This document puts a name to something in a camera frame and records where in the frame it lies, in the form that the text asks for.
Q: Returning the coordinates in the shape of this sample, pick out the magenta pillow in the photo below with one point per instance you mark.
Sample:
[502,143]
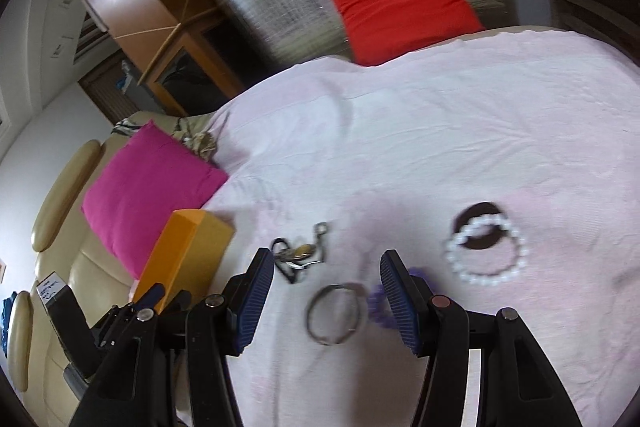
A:
[145,187]

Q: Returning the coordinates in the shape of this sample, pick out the orange cardboard box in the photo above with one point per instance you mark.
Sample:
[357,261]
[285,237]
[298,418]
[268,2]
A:
[185,247]

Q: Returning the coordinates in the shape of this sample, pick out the white air conditioner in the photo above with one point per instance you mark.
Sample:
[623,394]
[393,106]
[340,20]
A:
[65,22]

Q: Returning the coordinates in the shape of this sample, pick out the silver metal bangle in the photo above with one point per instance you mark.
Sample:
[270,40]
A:
[334,288]

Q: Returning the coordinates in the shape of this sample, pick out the beige leather sofa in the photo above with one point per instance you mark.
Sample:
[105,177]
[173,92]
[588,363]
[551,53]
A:
[55,207]

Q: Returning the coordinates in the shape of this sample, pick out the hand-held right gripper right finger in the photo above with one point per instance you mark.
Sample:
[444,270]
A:
[397,302]

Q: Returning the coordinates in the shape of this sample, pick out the pale pink blanket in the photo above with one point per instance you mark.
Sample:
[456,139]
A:
[400,132]

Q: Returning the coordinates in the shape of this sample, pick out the metal wristwatch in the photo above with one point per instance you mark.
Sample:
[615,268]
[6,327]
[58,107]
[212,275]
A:
[300,252]

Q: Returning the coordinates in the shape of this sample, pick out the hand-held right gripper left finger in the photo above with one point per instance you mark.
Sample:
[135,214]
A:
[252,302]

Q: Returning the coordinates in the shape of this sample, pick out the patterned cloth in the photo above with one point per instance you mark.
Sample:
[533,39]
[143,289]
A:
[200,144]

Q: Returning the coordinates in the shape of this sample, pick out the blue cloth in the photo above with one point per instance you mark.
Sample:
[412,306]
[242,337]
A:
[6,322]

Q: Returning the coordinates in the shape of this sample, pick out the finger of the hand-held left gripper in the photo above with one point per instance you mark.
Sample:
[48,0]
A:
[177,300]
[152,294]

